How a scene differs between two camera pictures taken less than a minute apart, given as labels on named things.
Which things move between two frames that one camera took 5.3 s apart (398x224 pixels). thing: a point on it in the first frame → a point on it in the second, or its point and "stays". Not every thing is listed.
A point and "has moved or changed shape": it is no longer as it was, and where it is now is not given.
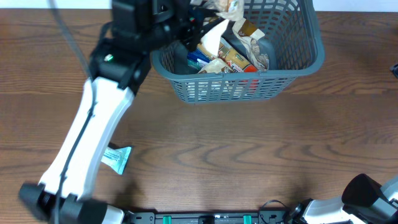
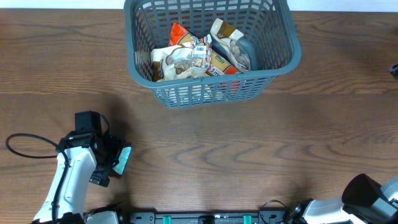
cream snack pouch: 250,36 → 229,37
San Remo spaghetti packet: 235,60 → 217,66
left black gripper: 194,25 → 102,172
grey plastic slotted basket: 291,30 has moved or changed shape
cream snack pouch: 228,10 → 189,59
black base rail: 263,217 stays
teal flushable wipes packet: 117,158 stays
